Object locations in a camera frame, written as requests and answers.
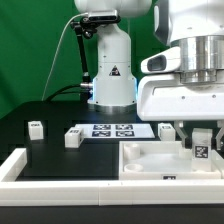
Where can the white sheet with tags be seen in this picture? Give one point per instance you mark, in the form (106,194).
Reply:
(116,130)

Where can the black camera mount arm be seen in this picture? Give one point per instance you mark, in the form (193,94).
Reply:
(83,32)

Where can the white square tabletop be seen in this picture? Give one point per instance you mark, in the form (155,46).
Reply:
(158,160)

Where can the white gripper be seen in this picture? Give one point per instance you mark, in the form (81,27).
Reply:
(165,98)

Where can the grey camera on mount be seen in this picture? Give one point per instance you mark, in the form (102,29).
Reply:
(109,16)

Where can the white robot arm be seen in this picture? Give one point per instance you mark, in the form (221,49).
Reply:
(186,81)

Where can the white L-shaped fence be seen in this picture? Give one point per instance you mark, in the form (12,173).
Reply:
(100,193)

